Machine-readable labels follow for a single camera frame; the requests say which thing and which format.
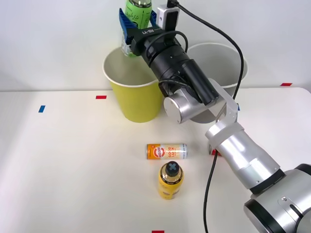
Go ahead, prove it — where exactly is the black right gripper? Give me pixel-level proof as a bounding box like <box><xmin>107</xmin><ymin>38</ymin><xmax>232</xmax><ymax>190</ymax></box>
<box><xmin>119</xmin><ymin>8</ymin><xmax>183</xmax><ymax>59</ymax></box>

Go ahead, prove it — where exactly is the green bottle with black cap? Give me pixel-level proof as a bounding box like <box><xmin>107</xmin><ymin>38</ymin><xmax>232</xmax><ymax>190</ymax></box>
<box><xmin>121</xmin><ymin>0</ymin><xmax>154</xmax><ymax>58</ymax></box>

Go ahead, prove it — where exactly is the yellow-green plastic waste bin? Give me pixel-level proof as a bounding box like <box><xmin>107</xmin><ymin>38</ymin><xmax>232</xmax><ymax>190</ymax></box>
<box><xmin>102</xmin><ymin>46</ymin><xmax>166</xmax><ymax>123</ymax></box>

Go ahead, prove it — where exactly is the grey plastic waste bin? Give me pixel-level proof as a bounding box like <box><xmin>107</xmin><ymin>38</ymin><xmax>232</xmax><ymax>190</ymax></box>
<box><xmin>186</xmin><ymin>43</ymin><xmax>249</xmax><ymax>124</ymax></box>

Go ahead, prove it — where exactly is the orange and white can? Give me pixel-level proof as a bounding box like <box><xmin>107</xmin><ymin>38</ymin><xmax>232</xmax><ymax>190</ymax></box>
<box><xmin>146</xmin><ymin>143</ymin><xmax>188</xmax><ymax>161</ymax></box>

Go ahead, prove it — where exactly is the red can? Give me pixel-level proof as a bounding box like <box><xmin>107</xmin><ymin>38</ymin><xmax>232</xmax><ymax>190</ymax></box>
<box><xmin>207</xmin><ymin>144</ymin><xmax>222</xmax><ymax>157</ymax></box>

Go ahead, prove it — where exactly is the yellow bottle with black cap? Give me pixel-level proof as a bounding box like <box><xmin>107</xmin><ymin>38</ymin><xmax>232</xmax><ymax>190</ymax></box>
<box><xmin>158</xmin><ymin>161</ymin><xmax>184</xmax><ymax>200</ymax></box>

